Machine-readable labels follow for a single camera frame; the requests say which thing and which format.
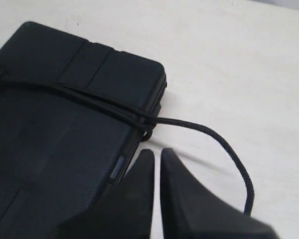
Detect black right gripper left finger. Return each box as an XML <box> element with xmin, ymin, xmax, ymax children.
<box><xmin>56</xmin><ymin>149</ymin><xmax>154</xmax><ymax>239</ymax></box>

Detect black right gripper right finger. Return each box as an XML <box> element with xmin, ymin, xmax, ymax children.
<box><xmin>160</xmin><ymin>148</ymin><xmax>278</xmax><ymax>239</ymax></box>

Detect black plastic carry case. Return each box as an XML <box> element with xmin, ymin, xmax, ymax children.
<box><xmin>0</xmin><ymin>21</ymin><xmax>166</xmax><ymax>239</ymax></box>

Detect black braided rope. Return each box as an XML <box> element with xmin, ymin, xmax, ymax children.
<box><xmin>0</xmin><ymin>74</ymin><xmax>256</xmax><ymax>215</ymax></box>

